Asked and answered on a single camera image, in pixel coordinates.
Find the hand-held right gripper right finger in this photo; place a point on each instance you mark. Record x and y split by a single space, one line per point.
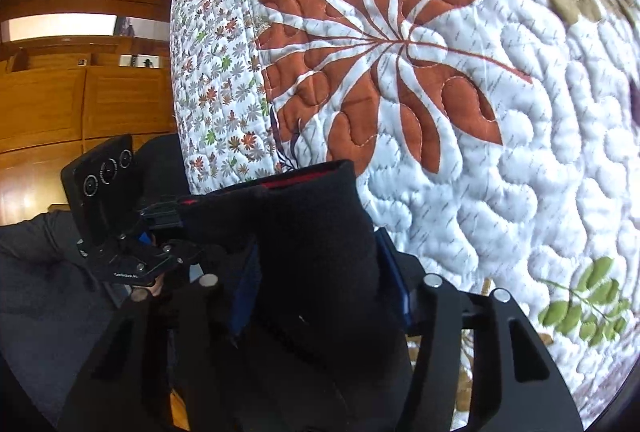
397 287

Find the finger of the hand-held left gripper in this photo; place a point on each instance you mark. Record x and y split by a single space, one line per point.
162 214
180 254

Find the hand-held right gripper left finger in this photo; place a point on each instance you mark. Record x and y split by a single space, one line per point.
245 297

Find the black pants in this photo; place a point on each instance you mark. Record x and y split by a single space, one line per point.
310 262

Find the person's dark clothing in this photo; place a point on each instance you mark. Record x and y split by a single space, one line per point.
40 302

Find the wooden wardrobe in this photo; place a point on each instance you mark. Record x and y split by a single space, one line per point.
50 101

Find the floral quilted bedspread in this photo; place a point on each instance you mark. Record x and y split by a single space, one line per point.
500 161

